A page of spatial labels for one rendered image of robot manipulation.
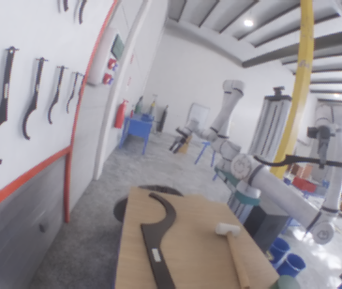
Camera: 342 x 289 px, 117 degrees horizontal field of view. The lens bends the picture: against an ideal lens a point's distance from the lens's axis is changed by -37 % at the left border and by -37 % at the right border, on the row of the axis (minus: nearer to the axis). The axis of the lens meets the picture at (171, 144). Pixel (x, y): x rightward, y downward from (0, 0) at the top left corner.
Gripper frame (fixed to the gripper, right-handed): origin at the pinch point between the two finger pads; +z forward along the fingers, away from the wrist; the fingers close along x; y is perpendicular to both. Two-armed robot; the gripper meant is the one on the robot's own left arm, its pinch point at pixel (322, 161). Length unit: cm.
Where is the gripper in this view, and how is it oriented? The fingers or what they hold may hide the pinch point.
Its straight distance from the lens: 81.2
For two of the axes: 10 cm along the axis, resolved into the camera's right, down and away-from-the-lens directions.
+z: -5.0, 7.9, -3.5
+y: 6.9, 1.1, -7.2
